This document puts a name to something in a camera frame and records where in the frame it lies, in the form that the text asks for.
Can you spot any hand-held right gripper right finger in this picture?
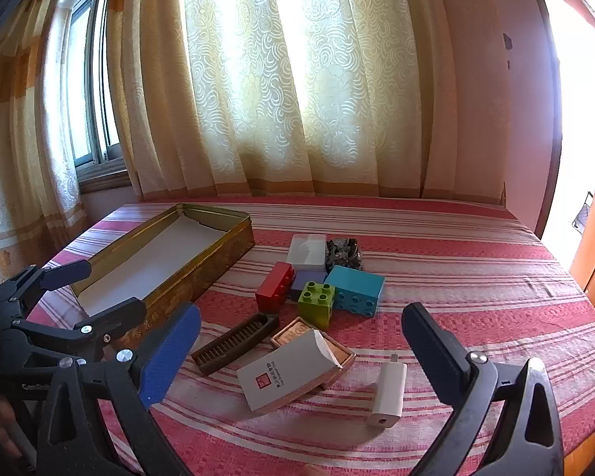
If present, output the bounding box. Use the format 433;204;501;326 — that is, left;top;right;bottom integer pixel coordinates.
401;301;566;476

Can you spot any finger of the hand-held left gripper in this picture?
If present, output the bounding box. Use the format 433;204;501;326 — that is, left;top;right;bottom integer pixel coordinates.
11;296;148;362
0;259;93;311

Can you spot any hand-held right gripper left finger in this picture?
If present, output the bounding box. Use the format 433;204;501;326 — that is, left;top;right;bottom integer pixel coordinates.
37;302;202;476

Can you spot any white charger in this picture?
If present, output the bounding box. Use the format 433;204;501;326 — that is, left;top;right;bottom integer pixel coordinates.
366;354;407;430

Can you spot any gold tin box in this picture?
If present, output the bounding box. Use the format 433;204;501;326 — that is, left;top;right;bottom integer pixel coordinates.
69;203;255;345

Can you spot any teal toy brick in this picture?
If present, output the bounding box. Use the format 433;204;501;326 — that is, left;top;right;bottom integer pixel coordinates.
324;265;386;318

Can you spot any white card box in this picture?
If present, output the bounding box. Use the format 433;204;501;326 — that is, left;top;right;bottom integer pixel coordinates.
236;328;343;415

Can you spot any red toy brick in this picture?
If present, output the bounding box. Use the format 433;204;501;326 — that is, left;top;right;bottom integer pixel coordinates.
255;261;297;314

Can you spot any green toy brick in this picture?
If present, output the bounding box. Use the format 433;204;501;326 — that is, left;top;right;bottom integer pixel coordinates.
297;281;335;330

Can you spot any black patterned lump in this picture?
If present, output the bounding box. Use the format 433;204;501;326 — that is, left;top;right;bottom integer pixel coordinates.
326;238;364;273

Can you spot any purple toy brick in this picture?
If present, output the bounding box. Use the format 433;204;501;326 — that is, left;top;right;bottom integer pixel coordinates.
290;269;328;303

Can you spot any white plastic box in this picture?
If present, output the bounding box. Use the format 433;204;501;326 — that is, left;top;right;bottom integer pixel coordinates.
286;233;327;273

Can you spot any red striped tablecloth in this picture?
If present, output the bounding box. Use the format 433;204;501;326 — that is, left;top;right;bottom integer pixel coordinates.
27;196;595;476

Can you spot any wooden window sill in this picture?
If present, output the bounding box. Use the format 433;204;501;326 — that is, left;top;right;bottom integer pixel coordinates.
77;159;131;195

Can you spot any narrow cream patterned curtain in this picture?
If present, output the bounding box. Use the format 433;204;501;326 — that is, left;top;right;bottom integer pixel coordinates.
0;0;87;278

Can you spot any window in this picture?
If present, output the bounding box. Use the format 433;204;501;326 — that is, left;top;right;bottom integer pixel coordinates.
64;0;126;169

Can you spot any dark chair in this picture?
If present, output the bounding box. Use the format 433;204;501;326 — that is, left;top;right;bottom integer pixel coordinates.
572;191;595;234

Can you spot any wide cream patterned curtain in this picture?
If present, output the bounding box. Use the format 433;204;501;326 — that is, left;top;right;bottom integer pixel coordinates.
106;0;507;202

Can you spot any dark wooden door frame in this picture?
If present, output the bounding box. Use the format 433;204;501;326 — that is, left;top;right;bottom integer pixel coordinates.
520;0;563;239

